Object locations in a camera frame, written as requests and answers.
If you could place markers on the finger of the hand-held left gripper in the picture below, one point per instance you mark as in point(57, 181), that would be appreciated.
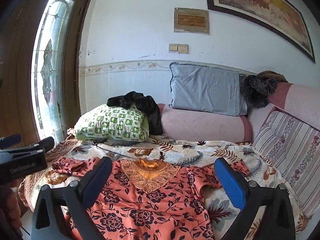
point(41, 144)
point(10, 140)

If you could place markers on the person's left hand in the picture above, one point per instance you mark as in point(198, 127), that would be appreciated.
point(15, 210)

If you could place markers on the black garment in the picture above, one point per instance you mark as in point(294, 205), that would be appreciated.
point(147, 107)

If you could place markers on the olive brown cloth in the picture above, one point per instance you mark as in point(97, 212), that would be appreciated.
point(271, 74)

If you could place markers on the brown wooden door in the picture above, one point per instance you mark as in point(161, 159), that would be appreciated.
point(22, 80)

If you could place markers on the orange floral garment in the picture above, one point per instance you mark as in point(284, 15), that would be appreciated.
point(160, 205)

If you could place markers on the leaf print blanket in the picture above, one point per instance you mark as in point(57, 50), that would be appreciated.
point(175, 152)

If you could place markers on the framed painting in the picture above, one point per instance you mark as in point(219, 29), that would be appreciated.
point(262, 2)

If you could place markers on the green checkered pillow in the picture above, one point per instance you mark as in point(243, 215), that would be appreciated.
point(112, 122)

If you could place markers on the dark furry cushion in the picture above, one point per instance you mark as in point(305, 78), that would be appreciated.
point(257, 92)

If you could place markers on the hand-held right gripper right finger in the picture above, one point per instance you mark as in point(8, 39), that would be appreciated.
point(230, 185)

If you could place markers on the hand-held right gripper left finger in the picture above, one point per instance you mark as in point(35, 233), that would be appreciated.
point(93, 192)

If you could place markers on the beige light switch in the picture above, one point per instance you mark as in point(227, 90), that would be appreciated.
point(183, 49)
point(173, 48)

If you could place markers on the brown ruffled cloth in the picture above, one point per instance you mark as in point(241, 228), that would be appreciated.
point(57, 150)

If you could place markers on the leaded glass door panel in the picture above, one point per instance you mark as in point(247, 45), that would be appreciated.
point(52, 67)

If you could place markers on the grey pillow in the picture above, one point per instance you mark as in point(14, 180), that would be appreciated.
point(207, 90)

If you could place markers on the wall plaque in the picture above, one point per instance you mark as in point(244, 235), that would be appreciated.
point(192, 20)

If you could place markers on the striped floral cushion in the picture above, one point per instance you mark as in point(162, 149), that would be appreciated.
point(287, 150)

